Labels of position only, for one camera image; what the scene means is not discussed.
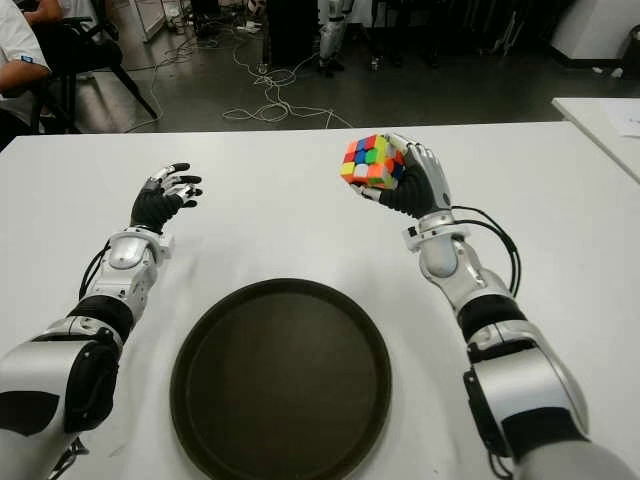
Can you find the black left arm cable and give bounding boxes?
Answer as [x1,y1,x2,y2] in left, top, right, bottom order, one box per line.
[79,238,114,301]

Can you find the black tripod legs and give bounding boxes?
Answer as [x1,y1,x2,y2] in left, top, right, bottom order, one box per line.
[357,0,444,71]

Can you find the white cabinet with black base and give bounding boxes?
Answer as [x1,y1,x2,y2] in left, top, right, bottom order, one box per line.
[549,0,640,76]

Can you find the black chair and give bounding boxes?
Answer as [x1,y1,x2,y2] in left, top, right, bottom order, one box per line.
[29,0,161,134]

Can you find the grey folded stand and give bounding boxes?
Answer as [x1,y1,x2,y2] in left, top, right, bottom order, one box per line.
[489,9,519,56]

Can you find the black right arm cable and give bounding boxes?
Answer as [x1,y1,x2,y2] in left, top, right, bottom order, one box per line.
[449,204,522,296]

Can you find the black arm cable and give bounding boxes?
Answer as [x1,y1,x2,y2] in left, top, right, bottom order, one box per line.
[449,204,522,296]
[79,238,114,301]

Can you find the silver humanoid robot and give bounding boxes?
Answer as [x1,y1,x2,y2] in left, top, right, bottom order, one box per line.
[318,0,357,79]

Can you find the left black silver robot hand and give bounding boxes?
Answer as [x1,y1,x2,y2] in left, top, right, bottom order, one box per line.
[129,161,205,235]

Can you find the multicolour Rubik's cube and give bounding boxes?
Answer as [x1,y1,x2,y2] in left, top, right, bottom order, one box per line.
[339,133,407,190]

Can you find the seated person in white shirt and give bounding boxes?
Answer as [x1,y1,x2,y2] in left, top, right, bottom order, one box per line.
[0,0,66,151]

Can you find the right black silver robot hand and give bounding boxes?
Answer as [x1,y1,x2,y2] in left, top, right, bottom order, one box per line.
[349,131,454,220]

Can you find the white floor cable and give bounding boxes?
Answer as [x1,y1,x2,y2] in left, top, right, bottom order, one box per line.
[222,24,354,129]

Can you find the white side table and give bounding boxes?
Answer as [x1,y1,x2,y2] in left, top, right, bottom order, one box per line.
[551,97,640,184]

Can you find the dark brown round plate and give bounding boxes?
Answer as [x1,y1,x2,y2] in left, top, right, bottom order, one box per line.
[169,278,394,480]

